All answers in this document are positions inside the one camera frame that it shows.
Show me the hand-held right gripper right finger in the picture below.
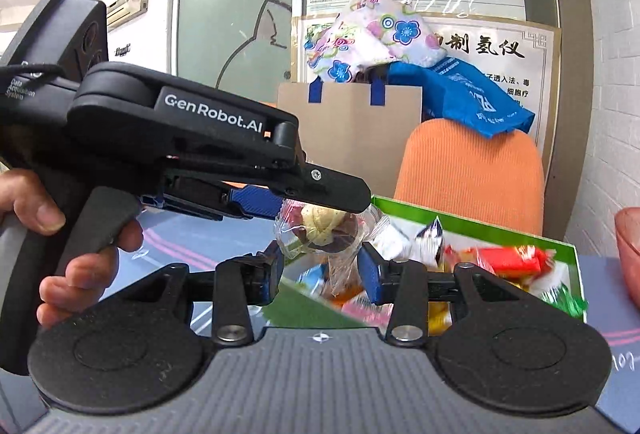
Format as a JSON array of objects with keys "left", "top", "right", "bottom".
[{"left": 356, "top": 240, "right": 527, "bottom": 348}]

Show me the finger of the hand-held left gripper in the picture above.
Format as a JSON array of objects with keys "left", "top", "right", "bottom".
[
  {"left": 262, "top": 164, "right": 372, "bottom": 213},
  {"left": 142, "top": 176, "right": 281, "bottom": 219}
]

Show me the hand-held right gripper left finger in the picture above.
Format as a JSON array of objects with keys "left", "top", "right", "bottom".
[{"left": 116, "top": 239, "right": 287, "bottom": 348}]

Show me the clear round snack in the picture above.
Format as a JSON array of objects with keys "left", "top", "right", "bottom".
[{"left": 274, "top": 199, "right": 396, "bottom": 299}]

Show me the green and white cardboard box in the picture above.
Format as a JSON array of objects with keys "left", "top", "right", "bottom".
[{"left": 260, "top": 195, "right": 590, "bottom": 330}]

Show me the white snack packet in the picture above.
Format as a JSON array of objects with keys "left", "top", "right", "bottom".
[{"left": 377, "top": 216, "right": 446, "bottom": 267}]

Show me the red snack packet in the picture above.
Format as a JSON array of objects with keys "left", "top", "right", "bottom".
[{"left": 442, "top": 245, "right": 556, "bottom": 279}]

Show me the person's left hand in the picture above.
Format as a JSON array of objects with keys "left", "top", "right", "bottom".
[{"left": 0, "top": 168, "right": 147, "bottom": 331}]

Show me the brown paper bag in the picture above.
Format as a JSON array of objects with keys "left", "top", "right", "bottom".
[{"left": 276, "top": 76, "right": 423, "bottom": 199}]

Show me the orange chair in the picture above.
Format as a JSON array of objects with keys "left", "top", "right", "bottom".
[{"left": 394, "top": 119, "right": 546, "bottom": 237}]

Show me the blue plastic bag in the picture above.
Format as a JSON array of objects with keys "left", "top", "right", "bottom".
[{"left": 387, "top": 56, "right": 536, "bottom": 139}]

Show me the floral cloth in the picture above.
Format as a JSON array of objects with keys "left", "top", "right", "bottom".
[{"left": 302, "top": 0, "right": 448, "bottom": 84}]

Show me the blue striped tablecloth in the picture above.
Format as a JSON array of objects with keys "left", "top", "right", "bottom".
[{"left": 95, "top": 209, "right": 640, "bottom": 422}]

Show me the pink plastic bowl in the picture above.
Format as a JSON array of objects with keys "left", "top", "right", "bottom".
[{"left": 614, "top": 206, "right": 640, "bottom": 307}]

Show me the calligraphy wall poster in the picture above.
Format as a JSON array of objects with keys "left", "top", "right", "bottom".
[{"left": 291, "top": 14, "right": 562, "bottom": 185}]

